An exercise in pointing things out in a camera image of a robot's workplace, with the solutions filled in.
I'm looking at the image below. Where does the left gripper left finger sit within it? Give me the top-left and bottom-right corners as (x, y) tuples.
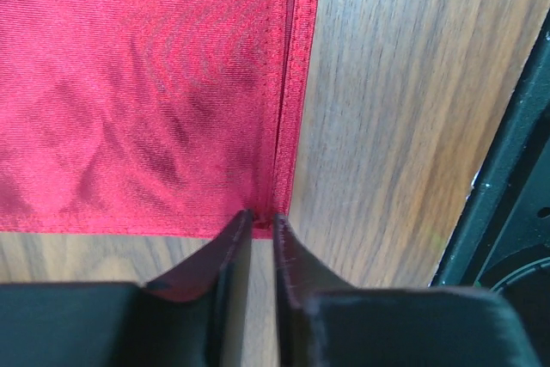
(1, 211), (252, 366)

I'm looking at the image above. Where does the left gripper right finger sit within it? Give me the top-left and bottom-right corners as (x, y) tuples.
(273, 215), (541, 366)

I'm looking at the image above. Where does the red cloth napkin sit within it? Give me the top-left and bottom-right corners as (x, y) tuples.
(1, 0), (317, 238)

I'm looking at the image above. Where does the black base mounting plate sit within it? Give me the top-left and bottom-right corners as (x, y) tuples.
(431, 21), (549, 352)

